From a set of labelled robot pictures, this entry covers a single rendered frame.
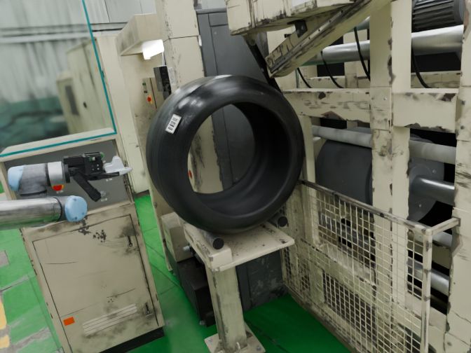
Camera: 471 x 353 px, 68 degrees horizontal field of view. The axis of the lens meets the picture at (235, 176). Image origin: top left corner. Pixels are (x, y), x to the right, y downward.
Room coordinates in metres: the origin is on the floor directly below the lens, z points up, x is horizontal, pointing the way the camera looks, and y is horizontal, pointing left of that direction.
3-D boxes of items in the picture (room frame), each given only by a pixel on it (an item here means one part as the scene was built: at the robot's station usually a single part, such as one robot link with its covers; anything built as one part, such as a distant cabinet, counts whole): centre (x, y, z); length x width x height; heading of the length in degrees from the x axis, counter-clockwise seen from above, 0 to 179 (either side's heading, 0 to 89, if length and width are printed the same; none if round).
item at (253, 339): (1.60, 0.15, 0.02); 0.27 x 0.27 x 0.04; 22
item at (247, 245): (1.37, 0.03, 0.80); 0.37 x 0.36 x 0.02; 112
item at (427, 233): (1.28, -0.36, 0.65); 0.90 x 0.02 x 0.70; 22
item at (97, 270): (1.83, 0.89, 0.63); 0.56 x 0.41 x 1.27; 112
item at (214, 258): (1.32, 0.16, 0.84); 0.36 x 0.09 x 0.06; 22
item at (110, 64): (5.22, 1.54, 1.05); 1.61 x 0.73 x 2.10; 35
